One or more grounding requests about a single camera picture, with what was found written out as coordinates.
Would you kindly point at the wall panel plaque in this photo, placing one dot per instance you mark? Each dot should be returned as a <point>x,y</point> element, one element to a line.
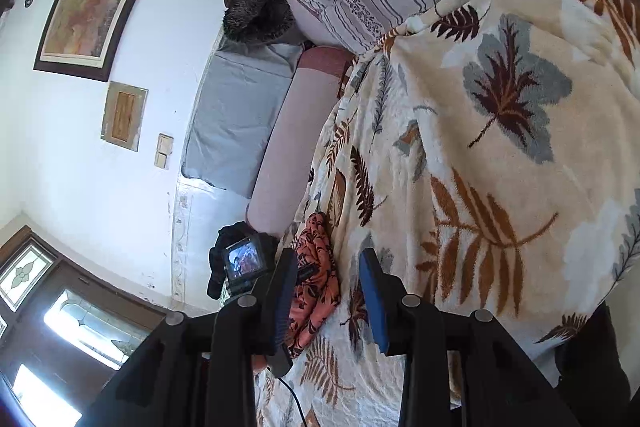
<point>124,114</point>

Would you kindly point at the leaf print blanket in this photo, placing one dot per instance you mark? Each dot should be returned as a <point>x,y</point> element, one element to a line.
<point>450,132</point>

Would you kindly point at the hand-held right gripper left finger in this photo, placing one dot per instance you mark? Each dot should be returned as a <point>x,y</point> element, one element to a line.
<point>283,302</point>

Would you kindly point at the pink bolster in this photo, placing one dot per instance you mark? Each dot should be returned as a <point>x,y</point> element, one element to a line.
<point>285,147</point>

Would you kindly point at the brown wooden stained-glass door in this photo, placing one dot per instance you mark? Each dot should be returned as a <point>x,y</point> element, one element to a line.
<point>65,307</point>

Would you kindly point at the dark furry cushion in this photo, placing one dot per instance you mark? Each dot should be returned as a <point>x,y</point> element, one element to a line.
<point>255,17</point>

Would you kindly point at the orange floral garment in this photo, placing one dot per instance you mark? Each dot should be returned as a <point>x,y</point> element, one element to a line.
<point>320,302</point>

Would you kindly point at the beige light switch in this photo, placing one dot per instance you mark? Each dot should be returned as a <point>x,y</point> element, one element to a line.
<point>163,151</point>

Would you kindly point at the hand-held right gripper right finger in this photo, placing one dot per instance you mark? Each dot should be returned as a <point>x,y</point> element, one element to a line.
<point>372,302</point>

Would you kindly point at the blue-grey pillow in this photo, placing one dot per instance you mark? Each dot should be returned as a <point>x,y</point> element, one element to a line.
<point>235,117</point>

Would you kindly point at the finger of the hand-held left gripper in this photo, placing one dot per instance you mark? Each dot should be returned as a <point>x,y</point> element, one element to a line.
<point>306,273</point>

